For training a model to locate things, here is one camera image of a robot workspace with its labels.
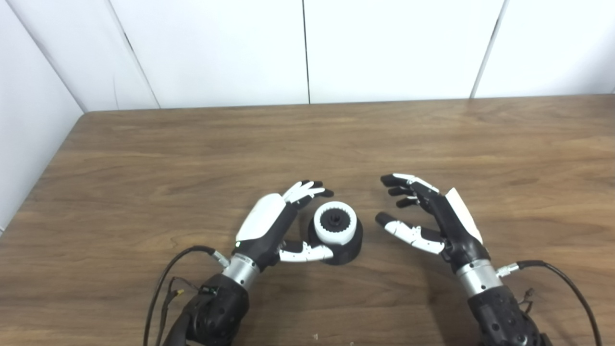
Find white toothed ring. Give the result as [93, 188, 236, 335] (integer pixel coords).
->
[313, 201, 358, 247]

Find round black part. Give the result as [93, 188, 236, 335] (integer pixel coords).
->
[307, 211, 364, 266]

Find thin left arm wires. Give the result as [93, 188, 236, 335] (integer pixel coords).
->
[156, 276, 217, 346]

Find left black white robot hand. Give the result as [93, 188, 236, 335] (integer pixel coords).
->
[234, 180, 334, 272]

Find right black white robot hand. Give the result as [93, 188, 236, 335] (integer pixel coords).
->
[375, 173, 491, 274]

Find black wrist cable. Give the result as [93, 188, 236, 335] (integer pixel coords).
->
[143, 246, 230, 346]
[496, 260, 602, 346]

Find thin arm wires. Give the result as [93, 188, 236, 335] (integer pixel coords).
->
[156, 276, 217, 346]
[517, 287, 536, 315]

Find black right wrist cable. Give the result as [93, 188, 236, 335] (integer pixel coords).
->
[496, 260, 602, 346]

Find thin right arm wires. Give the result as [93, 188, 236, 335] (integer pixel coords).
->
[517, 287, 536, 315]

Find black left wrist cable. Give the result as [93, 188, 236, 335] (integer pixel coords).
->
[143, 246, 230, 346]

